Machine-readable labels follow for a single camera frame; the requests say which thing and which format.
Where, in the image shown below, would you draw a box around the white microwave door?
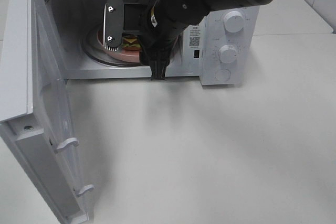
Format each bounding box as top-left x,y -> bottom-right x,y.
1,0 -> 94,223

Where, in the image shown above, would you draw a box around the round door release button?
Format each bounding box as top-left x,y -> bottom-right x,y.
215,69 -> 231,82

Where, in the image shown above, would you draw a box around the pink round plate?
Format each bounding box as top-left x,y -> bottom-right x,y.
96,26 -> 142,63

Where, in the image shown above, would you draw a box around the white timer knob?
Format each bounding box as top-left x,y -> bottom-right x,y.
218,45 -> 238,64

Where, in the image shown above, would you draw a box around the glass microwave turntable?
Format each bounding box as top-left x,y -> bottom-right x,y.
80,24 -> 149,68

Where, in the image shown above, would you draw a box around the upper white power knob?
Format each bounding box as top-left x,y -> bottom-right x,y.
224,10 -> 245,33

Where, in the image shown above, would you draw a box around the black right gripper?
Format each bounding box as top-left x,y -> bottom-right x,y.
103,0 -> 207,80

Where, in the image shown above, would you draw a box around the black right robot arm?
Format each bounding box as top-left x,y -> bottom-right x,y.
103,0 -> 273,80

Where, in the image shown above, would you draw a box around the white microwave oven body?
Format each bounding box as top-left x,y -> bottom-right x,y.
45,0 -> 259,86

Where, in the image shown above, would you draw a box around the toy hamburger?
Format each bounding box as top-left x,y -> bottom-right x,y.
121,34 -> 141,51

